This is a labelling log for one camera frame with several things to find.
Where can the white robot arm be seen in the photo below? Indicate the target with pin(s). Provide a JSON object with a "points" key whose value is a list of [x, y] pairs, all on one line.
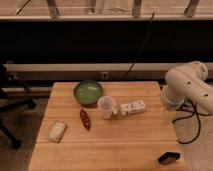
{"points": [[187, 81]]}

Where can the clear plastic measuring cup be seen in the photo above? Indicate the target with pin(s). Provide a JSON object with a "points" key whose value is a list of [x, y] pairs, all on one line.
{"points": [[107, 107]]}

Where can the green ceramic bowl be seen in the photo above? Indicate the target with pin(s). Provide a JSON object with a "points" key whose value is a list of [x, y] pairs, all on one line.
{"points": [[87, 92]]}

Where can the white power strip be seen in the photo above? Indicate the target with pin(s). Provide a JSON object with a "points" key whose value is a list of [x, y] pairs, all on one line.
{"points": [[132, 107]]}

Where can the red chili pepper toy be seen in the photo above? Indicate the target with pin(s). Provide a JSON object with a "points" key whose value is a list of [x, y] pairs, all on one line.
{"points": [[85, 119]]}

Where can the white baseboard heater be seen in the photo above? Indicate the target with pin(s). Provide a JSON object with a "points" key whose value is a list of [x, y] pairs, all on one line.
{"points": [[104, 71]]}

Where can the black triangular object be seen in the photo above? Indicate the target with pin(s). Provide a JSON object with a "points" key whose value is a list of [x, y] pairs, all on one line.
{"points": [[168, 158]]}

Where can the black office chair base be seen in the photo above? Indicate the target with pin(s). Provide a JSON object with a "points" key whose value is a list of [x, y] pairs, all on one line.
{"points": [[6, 78]]}

